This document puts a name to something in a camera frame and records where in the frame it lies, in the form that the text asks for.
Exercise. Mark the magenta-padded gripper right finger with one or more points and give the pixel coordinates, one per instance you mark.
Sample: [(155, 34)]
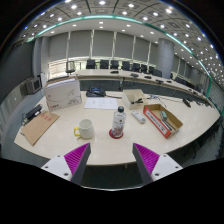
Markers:
[(146, 159)]

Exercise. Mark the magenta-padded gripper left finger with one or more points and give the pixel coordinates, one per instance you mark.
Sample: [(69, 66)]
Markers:
[(77, 159)]

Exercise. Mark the clear water bottle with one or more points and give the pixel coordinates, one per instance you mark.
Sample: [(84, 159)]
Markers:
[(118, 123)]

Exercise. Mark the open red and brown box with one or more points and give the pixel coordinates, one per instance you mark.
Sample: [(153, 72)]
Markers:
[(154, 121)]

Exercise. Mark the white remote control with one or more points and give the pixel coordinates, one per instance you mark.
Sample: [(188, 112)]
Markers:
[(138, 116)]

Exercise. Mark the teal and grey eraser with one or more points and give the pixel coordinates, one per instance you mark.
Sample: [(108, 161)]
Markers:
[(163, 115)]

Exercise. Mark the flat brown cardboard sheet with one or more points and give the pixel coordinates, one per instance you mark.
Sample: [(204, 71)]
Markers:
[(39, 128)]

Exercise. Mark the small open white box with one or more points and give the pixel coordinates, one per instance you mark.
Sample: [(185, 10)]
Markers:
[(128, 104)]

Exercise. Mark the black tool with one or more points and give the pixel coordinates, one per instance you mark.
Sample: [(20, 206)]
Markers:
[(137, 101)]

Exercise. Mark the white paper sheet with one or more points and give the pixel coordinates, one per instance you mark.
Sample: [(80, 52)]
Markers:
[(100, 103)]

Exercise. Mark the large white cardboard box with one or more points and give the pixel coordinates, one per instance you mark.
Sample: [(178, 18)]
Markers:
[(63, 95)]

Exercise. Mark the black desk phone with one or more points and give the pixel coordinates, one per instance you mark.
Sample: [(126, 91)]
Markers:
[(96, 91)]

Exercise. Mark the grey box monitor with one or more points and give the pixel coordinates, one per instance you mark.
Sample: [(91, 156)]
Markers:
[(33, 86)]

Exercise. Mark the round ceiling lights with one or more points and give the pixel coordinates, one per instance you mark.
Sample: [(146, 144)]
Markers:
[(101, 2)]

